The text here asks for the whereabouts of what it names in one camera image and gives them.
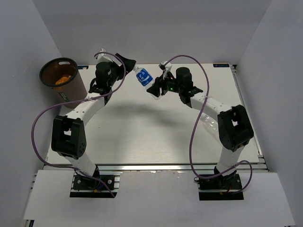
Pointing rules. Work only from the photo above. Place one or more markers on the blue table label sticker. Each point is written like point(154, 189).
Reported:
point(221, 65)

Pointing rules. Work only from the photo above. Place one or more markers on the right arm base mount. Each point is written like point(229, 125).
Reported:
point(220, 189)

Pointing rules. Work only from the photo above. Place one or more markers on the aluminium rail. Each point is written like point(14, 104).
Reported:
point(261, 158)
point(202, 167)

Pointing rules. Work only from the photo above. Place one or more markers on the small sticker near bin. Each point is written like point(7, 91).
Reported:
point(83, 67)

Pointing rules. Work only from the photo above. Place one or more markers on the blue label clear bottle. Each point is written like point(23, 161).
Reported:
point(145, 79)

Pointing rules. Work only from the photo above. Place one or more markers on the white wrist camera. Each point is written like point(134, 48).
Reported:
point(101, 56)
point(165, 66)

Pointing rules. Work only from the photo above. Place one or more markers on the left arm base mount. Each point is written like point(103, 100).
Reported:
point(84, 187)

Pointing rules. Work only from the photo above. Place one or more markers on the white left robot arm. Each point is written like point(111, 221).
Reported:
point(68, 135)

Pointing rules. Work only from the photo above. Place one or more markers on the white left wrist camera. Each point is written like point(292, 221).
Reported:
point(101, 56)

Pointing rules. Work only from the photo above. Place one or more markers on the aluminium front rail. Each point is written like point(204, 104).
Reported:
point(202, 167)

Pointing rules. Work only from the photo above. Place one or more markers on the brown cylindrical bin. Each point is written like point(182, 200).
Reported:
point(71, 90)

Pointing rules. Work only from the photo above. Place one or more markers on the aluminium right side rail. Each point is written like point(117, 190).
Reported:
point(261, 158)

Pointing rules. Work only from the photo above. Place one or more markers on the clear bottle blue-white cap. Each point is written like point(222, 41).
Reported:
point(210, 125)

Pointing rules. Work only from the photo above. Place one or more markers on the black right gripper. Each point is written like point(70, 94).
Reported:
point(154, 89)

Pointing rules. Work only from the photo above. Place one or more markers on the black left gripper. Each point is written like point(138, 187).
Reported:
point(129, 64)

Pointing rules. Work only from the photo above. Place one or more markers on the orange juice bottle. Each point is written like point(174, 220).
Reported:
point(59, 82)

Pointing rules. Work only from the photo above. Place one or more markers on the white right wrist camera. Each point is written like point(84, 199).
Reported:
point(165, 66)

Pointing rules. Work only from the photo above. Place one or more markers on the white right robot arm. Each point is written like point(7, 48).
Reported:
point(234, 127)

